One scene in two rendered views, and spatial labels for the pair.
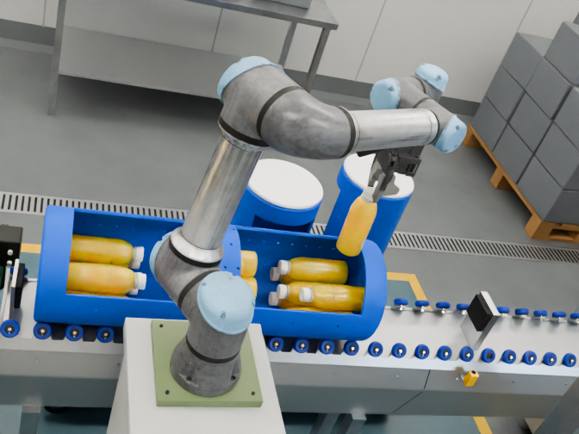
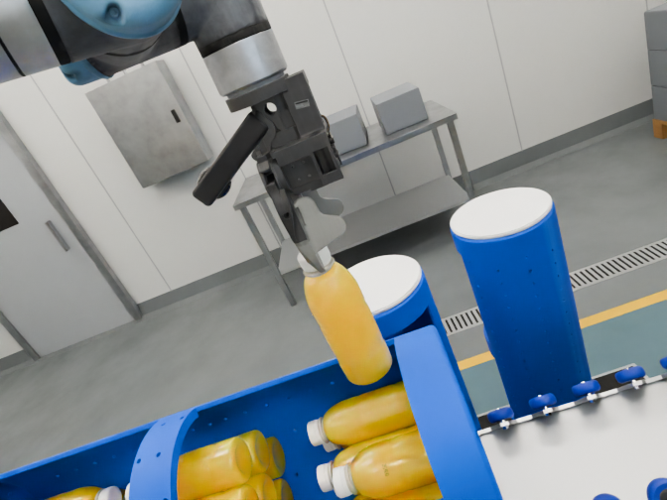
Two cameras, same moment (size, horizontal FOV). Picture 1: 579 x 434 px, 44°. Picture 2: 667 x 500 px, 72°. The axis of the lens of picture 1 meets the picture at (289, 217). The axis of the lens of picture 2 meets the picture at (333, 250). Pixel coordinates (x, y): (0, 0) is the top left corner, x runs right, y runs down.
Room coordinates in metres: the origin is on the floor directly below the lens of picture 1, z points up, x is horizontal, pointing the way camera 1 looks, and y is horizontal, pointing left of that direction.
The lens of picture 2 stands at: (1.13, -0.46, 1.64)
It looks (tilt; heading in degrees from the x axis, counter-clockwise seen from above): 24 degrees down; 31
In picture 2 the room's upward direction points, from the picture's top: 25 degrees counter-clockwise
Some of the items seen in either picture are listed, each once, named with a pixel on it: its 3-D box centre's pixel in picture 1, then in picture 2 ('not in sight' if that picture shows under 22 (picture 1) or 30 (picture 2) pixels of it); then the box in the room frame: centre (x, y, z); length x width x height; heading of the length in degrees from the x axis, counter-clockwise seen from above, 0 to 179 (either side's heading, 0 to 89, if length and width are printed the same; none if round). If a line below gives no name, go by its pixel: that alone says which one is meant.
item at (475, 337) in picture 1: (476, 320); not in sight; (1.75, -0.65, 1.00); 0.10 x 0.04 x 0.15; 23
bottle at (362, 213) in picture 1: (357, 223); (344, 317); (1.55, -0.17, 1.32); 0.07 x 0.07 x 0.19
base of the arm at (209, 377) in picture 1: (209, 352); not in sight; (1.05, 0.06, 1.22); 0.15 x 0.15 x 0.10
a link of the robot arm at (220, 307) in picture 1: (220, 312); not in sight; (1.05, 0.07, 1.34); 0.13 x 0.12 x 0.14; 50
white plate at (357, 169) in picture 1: (378, 175); (498, 211); (2.36, -0.26, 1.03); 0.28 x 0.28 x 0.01
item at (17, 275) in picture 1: (16, 290); not in sight; (1.24, 0.58, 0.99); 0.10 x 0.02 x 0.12; 23
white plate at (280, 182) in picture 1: (283, 182); (370, 285); (2.07, 0.06, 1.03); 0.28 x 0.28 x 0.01
